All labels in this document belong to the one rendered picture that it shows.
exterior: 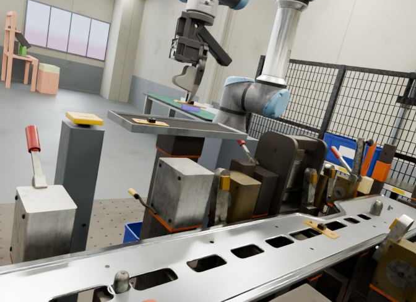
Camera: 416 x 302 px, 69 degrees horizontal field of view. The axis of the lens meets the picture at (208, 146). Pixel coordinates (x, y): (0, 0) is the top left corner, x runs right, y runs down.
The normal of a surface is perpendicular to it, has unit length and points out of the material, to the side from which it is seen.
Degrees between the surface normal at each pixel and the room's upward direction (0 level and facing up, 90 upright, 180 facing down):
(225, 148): 90
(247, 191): 90
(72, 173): 90
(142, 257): 0
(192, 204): 90
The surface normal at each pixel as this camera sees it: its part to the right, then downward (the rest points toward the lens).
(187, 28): 0.32, 0.27
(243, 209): 0.62, 0.30
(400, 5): -0.80, -0.06
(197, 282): 0.22, -0.95
